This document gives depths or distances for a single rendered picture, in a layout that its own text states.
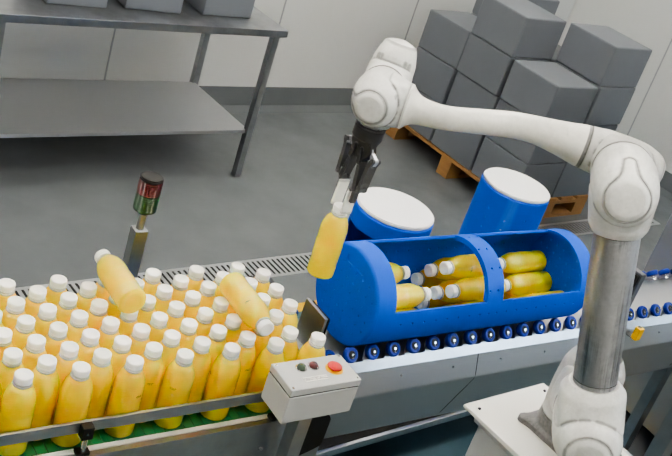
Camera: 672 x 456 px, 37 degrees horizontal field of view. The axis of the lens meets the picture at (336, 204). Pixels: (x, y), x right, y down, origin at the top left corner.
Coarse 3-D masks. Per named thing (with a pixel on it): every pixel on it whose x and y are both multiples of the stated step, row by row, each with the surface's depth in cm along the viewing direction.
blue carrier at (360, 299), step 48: (384, 240) 279; (432, 240) 298; (480, 240) 294; (528, 240) 328; (576, 240) 316; (336, 288) 276; (384, 288) 263; (576, 288) 318; (336, 336) 276; (384, 336) 270
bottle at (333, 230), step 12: (336, 216) 246; (324, 228) 247; (336, 228) 246; (324, 240) 248; (336, 240) 247; (312, 252) 252; (324, 252) 249; (336, 252) 250; (312, 264) 252; (324, 264) 250; (324, 276) 252
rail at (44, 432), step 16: (208, 400) 234; (224, 400) 236; (240, 400) 240; (256, 400) 243; (112, 416) 220; (128, 416) 222; (144, 416) 225; (160, 416) 227; (16, 432) 207; (32, 432) 209; (48, 432) 211; (64, 432) 214
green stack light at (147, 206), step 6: (138, 198) 263; (144, 198) 262; (150, 198) 262; (156, 198) 264; (138, 204) 263; (144, 204) 263; (150, 204) 263; (156, 204) 265; (138, 210) 264; (144, 210) 264; (150, 210) 264; (156, 210) 267
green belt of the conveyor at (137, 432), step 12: (240, 408) 248; (192, 420) 238; (204, 420) 240; (228, 420) 242; (96, 432) 225; (132, 432) 229; (144, 432) 230; (156, 432) 231; (36, 444) 217; (48, 444) 218
